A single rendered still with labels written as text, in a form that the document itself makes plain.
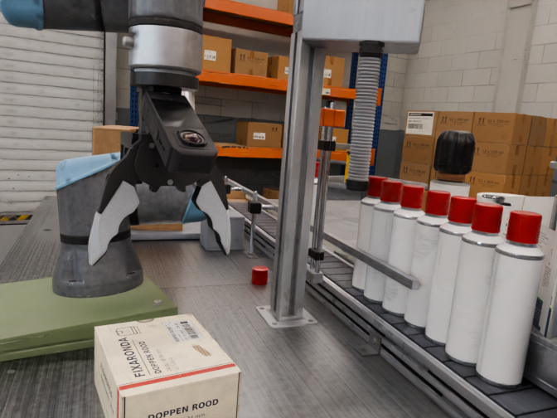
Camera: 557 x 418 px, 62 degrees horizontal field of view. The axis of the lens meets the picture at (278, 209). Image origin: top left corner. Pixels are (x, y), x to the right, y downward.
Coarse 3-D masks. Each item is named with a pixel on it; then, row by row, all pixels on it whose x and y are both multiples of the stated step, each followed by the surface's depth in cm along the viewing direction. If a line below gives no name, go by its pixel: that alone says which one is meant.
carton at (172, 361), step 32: (160, 320) 60; (192, 320) 60; (96, 352) 56; (128, 352) 51; (160, 352) 52; (192, 352) 52; (224, 352) 53; (96, 384) 56; (128, 384) 45; (160, 384) 46; (192, 384) 46; (224, 384) 48; (128, 416) 44; (160, 416) 45; (192, 416) 47; (224, 416) 49
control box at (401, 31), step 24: (312, 0) 67; (336, 0) 66; (360, 0) 65; (384, 0) 64; (408, 0) 64; (312, 24) 67; (336, 24) 66; (360, 24) 66; (384, 24) 65; (408, 24) 64; (336, 48) 73; (384, 48) 69; (408, 48) 68
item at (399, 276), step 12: (228, 180) 160; (252, 192) 135; (264, 204) 124; (276, 204) 119; (312, 228) 96; (336, 240) 87; (348, 252) 82; (360, 252) 79; (372, 264) 75; (384, 264) 72; (396, 276) 69; (408, 276) 67
